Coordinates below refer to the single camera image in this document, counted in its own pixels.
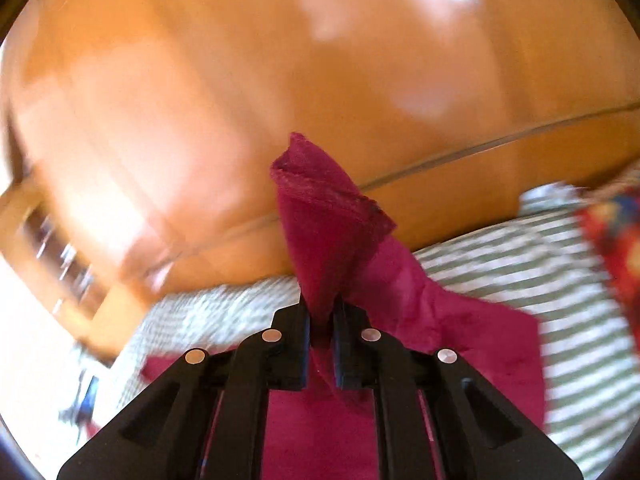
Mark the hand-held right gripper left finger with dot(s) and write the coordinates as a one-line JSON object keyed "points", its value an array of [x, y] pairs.
{"points": [[299, 342]]}

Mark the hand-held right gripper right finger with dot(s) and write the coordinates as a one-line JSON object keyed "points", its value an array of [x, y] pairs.
{"points": [[344, 345]]}

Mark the dark red garment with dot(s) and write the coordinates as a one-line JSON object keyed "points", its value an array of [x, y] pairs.
{"points": [[325, 220]]}

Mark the green white checkered bedsheet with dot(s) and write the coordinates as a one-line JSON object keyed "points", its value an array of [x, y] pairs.
{"points": [[500, 265]]}

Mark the blurred clutter pile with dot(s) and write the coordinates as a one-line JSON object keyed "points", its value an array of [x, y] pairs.
{"points": [[82, 395]]}

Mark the pale crumpled cloth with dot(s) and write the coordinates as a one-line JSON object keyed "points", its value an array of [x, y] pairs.
{"points": [[550, 197]]}

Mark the wooden wardrobe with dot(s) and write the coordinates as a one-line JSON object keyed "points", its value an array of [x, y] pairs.
{"points": [[250, 85]]}

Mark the wooden glass-door cabinet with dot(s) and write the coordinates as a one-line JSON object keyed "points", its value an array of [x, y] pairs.
{"points": [[50, 240]]}

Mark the colourful printed cloth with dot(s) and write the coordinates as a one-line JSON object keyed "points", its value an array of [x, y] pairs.
{"points": [[616, 240]]}

